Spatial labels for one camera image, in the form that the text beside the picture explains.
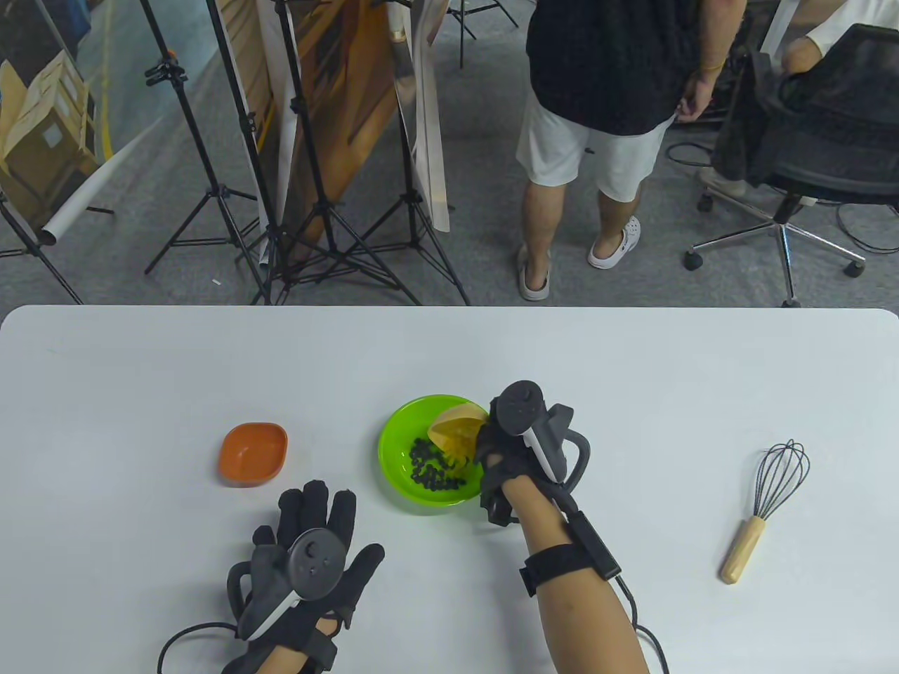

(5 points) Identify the black device cable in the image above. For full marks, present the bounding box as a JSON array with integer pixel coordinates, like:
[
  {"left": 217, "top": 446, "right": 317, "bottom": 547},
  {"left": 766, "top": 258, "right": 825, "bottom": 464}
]
[
  {"left": 157, "top": 621, "right": 243, "bottom": 674},
  {"left": 615, "top": 574, "right": 672, "bottom": 674}
]

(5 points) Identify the black battery pack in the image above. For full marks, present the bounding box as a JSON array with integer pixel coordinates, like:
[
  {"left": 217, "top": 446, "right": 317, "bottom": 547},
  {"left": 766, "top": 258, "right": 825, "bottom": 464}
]
[{"left": 565, "top": 511, "right": 622, "bottom": 580}]

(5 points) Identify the wire whisk wooden handle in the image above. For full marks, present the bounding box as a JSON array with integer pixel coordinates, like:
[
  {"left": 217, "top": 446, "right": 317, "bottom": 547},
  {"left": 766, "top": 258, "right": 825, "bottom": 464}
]
[{"left": 720, "top": 440, "right": 812, "bottom": 585}]

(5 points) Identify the black office chair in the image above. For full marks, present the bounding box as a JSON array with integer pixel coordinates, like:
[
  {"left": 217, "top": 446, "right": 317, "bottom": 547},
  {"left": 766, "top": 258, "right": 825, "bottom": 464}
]
[{"left": 685, "top": 22, "right": 899, "bottom": 308}]

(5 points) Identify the person's right hand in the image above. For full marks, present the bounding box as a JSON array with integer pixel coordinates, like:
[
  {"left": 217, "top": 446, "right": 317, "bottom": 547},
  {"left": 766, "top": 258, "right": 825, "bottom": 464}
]
[{"left": 475, "top": 397, "right": 545, "bottom": 491}]

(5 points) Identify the person's right forearm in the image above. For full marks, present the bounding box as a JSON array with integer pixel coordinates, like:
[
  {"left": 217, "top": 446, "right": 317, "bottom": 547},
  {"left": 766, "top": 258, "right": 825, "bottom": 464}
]
[{"left": 502, "top": 477, "right": 650, "bottom": 674}]

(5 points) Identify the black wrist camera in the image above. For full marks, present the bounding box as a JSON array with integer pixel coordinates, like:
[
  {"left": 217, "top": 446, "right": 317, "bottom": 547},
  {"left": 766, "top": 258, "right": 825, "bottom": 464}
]
[{"left": 481, "top": 484, "right": 520, "bottom": 527}]

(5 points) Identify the small orange bowl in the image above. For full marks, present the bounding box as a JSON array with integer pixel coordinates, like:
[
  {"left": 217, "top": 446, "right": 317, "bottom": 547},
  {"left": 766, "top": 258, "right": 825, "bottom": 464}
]
[{"left": 218, "top": 422, "right": 289, "bottom": 488}]

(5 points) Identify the black forearm strap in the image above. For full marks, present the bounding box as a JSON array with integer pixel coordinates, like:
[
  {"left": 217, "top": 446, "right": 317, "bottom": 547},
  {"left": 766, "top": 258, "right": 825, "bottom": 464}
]
[{"left": 520, "top": 544, "right": 594, "bottom": 597}]

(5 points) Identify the person's left hand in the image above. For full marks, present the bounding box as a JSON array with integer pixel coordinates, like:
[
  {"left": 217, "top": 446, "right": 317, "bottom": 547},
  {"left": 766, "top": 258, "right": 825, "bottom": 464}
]
[{"left": 249, "top": 480, "right": 386, "bottom": 650}]

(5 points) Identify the brown print backdrop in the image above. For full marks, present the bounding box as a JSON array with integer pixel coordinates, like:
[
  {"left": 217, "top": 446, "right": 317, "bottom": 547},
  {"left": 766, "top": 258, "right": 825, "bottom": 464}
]
[{"left": 214, "top": 0, "right": 422, "bottom": 273}]

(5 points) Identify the white hanging backdrop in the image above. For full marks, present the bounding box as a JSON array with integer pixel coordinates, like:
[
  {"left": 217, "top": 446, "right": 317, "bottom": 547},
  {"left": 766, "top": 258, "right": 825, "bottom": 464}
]
[{"left": 390, "top": 0, "right": 452, "bottom": 234}]

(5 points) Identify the green bowl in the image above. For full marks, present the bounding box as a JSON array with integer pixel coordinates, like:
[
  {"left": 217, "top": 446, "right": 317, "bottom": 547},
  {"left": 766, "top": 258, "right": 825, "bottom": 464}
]
[{"left": 378, "top": 395, "right": 504, "bottom": 508}]

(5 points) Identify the grey white hand controller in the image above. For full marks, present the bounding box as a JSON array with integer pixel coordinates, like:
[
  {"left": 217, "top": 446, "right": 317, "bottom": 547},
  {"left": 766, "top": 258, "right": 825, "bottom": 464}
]
[
  {"left": 497, "top": 381, "right": 591, "bottom": 492},
  {"left": 226, "top": 528, "right": 346, "bottom": 641}
]

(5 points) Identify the white clog sandal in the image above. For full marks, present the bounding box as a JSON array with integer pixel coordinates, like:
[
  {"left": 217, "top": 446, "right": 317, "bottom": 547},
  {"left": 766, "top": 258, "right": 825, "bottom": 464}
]
[
  {"left": 588, "top": 216, "right": 641, "bottom": 270},
  {"left": 518, "top": 242, "right": 553, "bottom": 301}
]

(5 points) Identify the warehouse print backdrop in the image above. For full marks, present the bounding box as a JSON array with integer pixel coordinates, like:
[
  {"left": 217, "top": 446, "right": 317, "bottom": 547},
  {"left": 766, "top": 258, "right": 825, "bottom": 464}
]
[{"left": 0, "top": 0, "right": 167, "bottom": 248}]

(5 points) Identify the black jacket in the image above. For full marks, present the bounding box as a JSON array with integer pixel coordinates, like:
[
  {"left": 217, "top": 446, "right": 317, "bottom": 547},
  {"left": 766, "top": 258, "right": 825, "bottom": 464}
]
[{"left": 711, "top": 49, "right": 794, "bottom": 189}]

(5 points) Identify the black light stand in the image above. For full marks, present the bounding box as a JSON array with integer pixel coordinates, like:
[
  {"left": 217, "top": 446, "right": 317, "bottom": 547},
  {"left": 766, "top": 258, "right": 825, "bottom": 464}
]
[
  {"left": 0, "top": 193, "right": 117, "bottom": 306},
  {"left": 253, "top": 0, "right": 424, "bottom": 306},
  {"left": 446, "top": 0, "right": 520, "bottom": 71},
  {"left": 139, "top": 0, "right": 275, "bottom": 304},
  {"left": 330, "top": 0, "right": 471, "bottom": 306},
  {"left": 206, "top": 0, "right": 296, "bottom": 306}
]

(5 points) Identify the pile of chocolate beans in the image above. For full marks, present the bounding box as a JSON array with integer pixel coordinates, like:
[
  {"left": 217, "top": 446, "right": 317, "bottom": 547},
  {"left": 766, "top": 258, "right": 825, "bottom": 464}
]
[{"left": 409, "top": 439, "right": 468, "bottom": 491}]

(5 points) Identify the small yellow bowl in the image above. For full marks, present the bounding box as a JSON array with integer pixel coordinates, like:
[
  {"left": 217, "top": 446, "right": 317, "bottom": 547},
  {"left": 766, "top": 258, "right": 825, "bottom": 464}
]
[{"left": 427, "top": 402, "right": 490, "bottom": 461}]

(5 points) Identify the black floor cable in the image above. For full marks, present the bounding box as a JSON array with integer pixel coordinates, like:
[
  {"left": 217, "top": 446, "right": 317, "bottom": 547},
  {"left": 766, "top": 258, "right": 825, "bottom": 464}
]
[
  {"left": 834, "top": 193, "right": 899, "bottom": 247},
  {"left": 666, "top": 143, "right": 718, "bottom": 170}
]

